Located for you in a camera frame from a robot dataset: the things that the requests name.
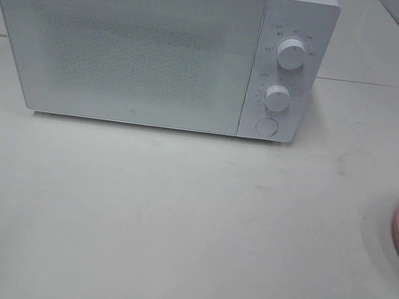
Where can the round white door button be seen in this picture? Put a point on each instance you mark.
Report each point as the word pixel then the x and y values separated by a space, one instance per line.
pixel 267 127

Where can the white microwave door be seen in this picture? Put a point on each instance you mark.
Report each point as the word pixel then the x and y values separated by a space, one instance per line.
pixel 182 64

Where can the lower white round knob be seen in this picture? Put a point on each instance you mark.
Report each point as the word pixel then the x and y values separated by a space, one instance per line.
pixel 277 98

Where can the white round knob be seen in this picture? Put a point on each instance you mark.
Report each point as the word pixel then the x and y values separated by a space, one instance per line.
pixel 291 53
pixel 277 98

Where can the white microwave oven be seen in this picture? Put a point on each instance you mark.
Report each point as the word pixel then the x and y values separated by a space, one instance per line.
pixel 312 21

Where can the upper white round knob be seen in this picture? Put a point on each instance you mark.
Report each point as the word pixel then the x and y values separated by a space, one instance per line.
pixel 291 53

